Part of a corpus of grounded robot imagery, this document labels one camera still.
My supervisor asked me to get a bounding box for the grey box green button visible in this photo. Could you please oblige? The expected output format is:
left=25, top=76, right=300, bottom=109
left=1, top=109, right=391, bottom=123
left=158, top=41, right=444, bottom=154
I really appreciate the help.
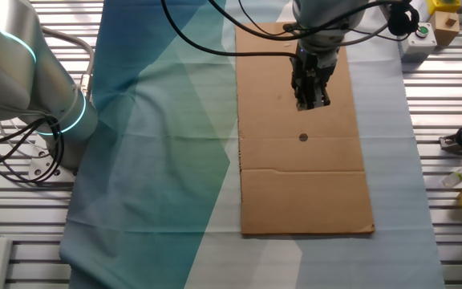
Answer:
left=398, top=22, right=438, bottom=64

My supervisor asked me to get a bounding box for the brown cardboard sheet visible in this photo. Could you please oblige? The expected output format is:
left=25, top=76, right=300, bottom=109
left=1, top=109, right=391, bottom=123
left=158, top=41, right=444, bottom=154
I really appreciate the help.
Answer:
left=234, top=22, right=376, bottom=236

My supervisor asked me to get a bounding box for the blue green patterned cloth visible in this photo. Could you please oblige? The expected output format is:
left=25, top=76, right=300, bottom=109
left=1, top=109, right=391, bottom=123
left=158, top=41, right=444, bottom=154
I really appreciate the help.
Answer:
left=58, top=0, right=447, bottom=289

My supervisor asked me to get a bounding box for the yellow switch box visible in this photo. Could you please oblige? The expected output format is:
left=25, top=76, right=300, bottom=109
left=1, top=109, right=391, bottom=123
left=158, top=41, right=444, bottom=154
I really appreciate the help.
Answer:
left=426, top=0, right=462, bottom=16

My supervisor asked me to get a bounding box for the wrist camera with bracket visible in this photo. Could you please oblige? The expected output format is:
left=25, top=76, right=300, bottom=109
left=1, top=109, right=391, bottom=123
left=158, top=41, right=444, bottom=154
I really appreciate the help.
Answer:
left=379, top=0, right=421, bottom=38

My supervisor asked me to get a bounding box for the clear tape strip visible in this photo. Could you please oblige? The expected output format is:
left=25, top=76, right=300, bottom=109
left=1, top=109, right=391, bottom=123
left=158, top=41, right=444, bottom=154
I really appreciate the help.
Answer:
left=273, top=22, right=296, bottom=48

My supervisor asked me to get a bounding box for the grey cable conduit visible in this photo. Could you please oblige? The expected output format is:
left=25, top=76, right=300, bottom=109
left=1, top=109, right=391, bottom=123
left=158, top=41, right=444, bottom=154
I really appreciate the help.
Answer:
left=40, top=26, right=95, bottom=100

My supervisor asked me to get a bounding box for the wooden box with hole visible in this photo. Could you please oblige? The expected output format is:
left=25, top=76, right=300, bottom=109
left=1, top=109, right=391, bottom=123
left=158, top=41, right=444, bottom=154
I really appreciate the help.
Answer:
left=428, top=10, right=460, bottom=47

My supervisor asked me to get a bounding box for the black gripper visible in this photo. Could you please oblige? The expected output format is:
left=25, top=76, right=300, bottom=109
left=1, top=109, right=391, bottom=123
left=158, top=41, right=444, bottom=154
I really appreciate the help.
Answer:
left=290, top=47, right=339, bottom=112

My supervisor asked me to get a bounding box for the black cable bundle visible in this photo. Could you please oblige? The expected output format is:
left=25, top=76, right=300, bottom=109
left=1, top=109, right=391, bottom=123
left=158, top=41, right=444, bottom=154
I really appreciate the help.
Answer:
left=0, top=116, right=66, bottom=186

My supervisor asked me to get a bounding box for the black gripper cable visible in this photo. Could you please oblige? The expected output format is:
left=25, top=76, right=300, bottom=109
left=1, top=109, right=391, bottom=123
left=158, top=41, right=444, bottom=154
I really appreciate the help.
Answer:
left=160, top=0, right=400, bottom=59

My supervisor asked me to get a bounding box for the white paper sheet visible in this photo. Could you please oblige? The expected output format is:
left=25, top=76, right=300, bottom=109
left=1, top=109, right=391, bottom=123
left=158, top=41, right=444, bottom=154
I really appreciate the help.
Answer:
left=409, top=0, right=431, bottom=21

